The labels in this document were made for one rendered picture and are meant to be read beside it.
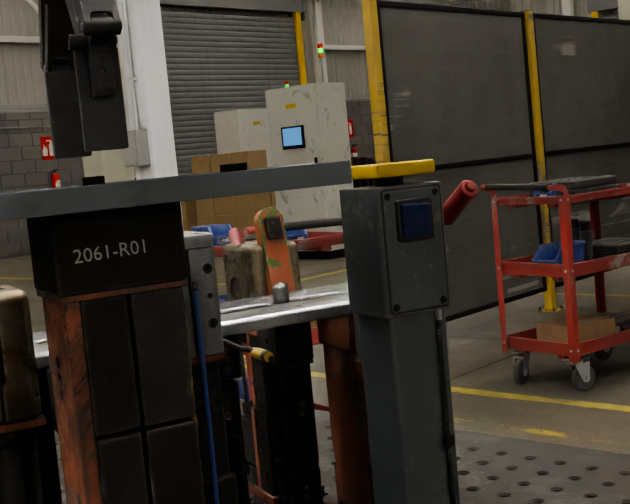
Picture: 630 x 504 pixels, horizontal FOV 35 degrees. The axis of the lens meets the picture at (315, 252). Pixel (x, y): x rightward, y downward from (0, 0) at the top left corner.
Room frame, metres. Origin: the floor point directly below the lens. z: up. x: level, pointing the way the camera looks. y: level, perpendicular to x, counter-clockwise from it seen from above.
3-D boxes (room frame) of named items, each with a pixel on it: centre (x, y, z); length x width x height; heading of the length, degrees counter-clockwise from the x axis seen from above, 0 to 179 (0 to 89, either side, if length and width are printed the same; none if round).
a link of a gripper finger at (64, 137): (0.82, 0.19, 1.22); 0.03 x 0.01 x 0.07; 113
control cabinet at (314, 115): (11.72, -0.04, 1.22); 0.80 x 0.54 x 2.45; 48
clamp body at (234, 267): (1.39, 0.08, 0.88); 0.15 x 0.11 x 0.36; 27
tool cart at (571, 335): (4.74, -1.26, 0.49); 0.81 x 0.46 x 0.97; 125
